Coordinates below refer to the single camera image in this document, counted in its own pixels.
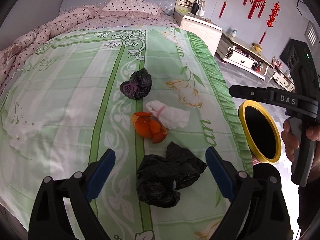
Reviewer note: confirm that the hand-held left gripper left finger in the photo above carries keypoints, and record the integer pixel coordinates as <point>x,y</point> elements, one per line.
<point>102,175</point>

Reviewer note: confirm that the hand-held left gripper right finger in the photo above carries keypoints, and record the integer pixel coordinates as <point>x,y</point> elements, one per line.
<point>220,175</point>

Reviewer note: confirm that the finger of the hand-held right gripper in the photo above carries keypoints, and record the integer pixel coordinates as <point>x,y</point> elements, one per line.
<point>250,93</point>

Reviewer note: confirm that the yellow-rimmed trash bin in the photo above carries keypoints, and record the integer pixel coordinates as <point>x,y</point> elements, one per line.
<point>260,132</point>

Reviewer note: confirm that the large black plastic bag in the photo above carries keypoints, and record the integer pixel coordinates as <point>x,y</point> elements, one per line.
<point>167,177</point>

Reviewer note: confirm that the orange peel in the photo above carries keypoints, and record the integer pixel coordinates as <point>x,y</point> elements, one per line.
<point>148,127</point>

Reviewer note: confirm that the white tissue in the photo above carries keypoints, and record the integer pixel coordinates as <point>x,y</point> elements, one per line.
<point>172,116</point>

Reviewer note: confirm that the small black plastic bag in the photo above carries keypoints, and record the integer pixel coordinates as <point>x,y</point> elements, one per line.
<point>137,85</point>

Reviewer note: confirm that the person's right forearm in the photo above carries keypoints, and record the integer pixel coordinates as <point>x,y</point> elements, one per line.
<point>310,205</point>

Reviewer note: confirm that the person's right hand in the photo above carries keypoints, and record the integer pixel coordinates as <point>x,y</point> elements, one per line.
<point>290,140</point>

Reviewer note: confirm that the cream low cabinet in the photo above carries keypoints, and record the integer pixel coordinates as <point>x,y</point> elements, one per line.
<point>250,57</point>

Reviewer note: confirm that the yellow toy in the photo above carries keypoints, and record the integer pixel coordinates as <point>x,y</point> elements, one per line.
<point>257,48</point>

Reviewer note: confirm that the small white bottle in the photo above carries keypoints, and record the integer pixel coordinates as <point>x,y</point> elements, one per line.
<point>233,33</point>

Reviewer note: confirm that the cream nightstand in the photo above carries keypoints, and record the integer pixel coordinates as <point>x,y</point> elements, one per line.
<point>200,27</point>

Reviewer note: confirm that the green floral blanket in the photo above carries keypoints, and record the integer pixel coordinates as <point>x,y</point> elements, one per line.
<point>62,92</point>

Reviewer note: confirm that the white cup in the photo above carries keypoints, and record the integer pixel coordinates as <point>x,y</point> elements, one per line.
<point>202,13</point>

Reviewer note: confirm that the black thermos bottle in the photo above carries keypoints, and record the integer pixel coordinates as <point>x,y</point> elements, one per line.
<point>195,6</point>

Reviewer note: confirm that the small picture box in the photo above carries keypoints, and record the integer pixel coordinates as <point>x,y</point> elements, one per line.
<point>185,1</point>

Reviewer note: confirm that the pink polka-dot bed sheet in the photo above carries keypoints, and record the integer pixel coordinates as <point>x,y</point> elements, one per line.
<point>125,22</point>

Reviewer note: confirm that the pink polka-dot pillow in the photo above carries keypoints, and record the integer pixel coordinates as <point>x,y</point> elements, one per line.
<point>130,6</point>

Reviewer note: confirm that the pink polka-dot quilt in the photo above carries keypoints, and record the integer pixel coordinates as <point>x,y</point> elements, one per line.
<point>32,42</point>

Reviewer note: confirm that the white wall vent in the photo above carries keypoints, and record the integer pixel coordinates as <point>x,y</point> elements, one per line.
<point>310,33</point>

